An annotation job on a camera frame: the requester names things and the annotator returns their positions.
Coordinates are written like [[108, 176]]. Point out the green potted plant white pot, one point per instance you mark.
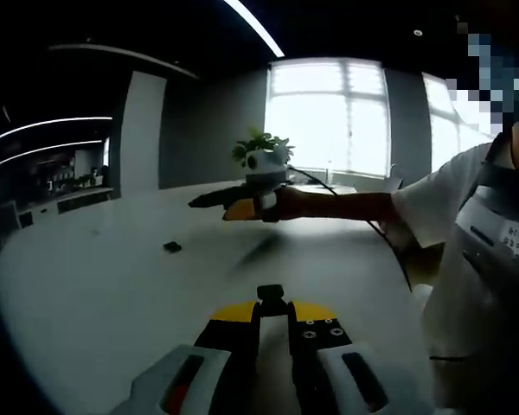
[[259, 140]]

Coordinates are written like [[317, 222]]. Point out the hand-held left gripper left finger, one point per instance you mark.
[[199, 372]]

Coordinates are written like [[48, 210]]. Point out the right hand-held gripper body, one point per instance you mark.
[[268, 173]]

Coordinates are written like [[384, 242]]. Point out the grey chest device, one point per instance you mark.
[[488, 216]]

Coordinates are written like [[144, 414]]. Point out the small black plastic buckle part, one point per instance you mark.
[[270, 293]]

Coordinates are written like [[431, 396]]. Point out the person's right hand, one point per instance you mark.
[[296, 203]]

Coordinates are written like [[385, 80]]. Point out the large bright window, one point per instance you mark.
[[441, 129], [320, 112]]

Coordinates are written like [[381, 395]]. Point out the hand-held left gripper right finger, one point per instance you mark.
[[328, 372]]

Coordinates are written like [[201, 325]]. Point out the long ceiling light strip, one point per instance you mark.
[[255, 26]]

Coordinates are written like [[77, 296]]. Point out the large black plastic buckle part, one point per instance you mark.
[[172, 247]]

